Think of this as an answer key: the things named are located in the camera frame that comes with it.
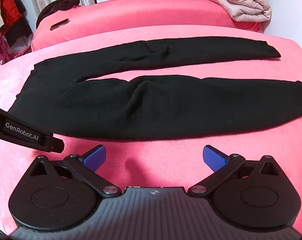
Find black pants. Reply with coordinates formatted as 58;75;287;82
8;36;302;140

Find black phone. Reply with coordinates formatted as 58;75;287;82
50;18;70;31

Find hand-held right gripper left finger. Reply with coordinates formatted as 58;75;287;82
28;144;122;197

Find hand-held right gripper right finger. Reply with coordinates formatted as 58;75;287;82
188;144;282;197

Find dark hanging clothes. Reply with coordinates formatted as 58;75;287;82
5;0;33;53

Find pale pink folded quilt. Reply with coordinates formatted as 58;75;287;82
207;0;272;22

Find red hanging garment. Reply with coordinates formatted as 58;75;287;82
0;0;23;36

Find dark brown cloth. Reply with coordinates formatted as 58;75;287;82
36;0;81;28

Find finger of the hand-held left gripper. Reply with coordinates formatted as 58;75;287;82
42;133;65;154

